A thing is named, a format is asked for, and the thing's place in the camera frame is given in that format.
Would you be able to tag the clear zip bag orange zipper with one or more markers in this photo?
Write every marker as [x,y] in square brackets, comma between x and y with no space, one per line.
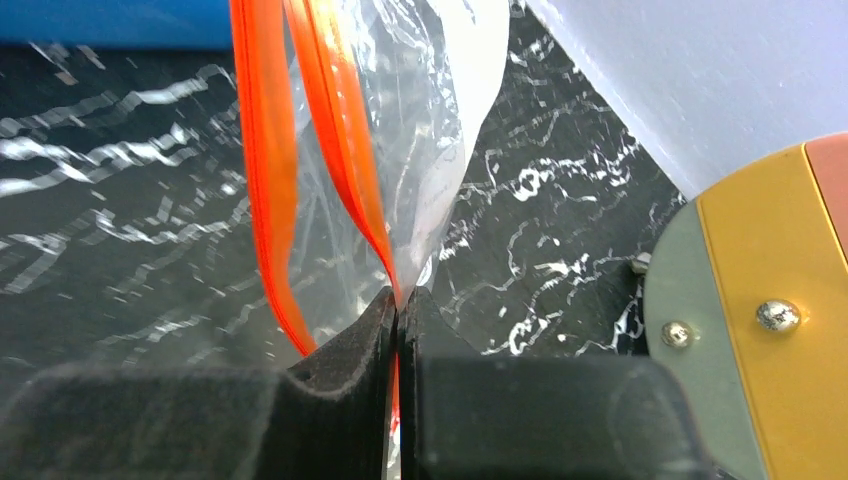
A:
[359,120]

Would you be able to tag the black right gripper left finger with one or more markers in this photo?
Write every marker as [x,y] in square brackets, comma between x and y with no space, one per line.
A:
[326,417]

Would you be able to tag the round drawer cabinet toy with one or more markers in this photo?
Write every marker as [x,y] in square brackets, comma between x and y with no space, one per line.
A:
[745,302]

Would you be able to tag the blue plastic bin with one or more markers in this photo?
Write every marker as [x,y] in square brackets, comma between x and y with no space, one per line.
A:
[135,24]

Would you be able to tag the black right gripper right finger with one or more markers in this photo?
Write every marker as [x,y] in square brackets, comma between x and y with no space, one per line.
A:
[464,415]

